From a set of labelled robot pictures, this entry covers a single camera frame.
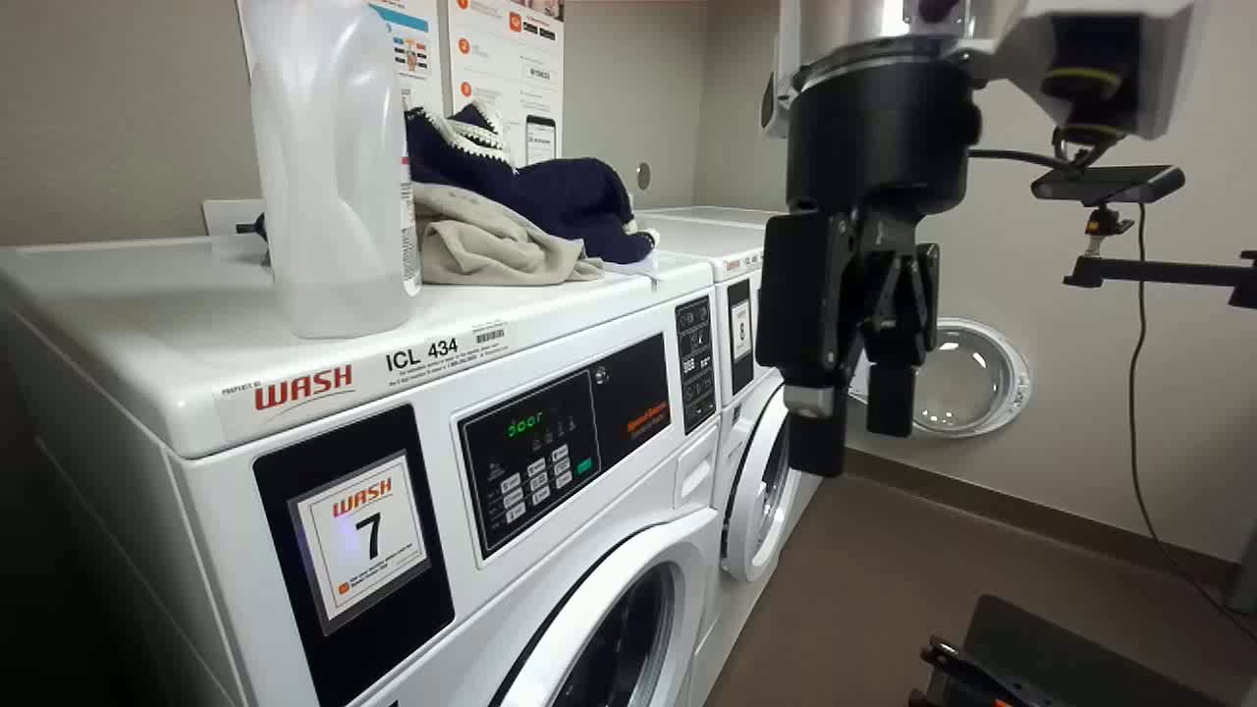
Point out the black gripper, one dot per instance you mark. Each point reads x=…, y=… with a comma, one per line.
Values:
x=883, y=137

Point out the dark blue knit cloth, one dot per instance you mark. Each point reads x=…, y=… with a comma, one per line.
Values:
x=563, y=199

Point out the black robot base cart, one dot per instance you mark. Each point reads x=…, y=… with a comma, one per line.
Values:
x=1103, y=660

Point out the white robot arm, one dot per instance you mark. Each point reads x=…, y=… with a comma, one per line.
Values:
x=865, y=23

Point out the beige cloth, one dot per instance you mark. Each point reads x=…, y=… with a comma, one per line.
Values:
x=477, y=242

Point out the white washing machine number 8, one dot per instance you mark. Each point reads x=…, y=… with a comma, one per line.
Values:
x=748, y=340

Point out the round washer door number 8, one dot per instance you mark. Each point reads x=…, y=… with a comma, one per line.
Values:
x=757, y=486

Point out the round washer door number 7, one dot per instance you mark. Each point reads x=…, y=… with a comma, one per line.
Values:
x=614, y=630

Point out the wide white instruction poster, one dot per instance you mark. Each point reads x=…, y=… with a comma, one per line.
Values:
x=506, y=64

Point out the translucent white detergent bottle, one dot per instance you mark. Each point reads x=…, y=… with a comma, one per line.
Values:
x=336, y=170

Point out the wash number 7 sign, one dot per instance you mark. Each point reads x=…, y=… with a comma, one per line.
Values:
x=360, y=534

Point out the white washing machine number 7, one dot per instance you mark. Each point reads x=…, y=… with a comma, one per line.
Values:
x=260, y=394

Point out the black camera on stand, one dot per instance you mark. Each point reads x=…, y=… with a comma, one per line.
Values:
x=1113, y=180

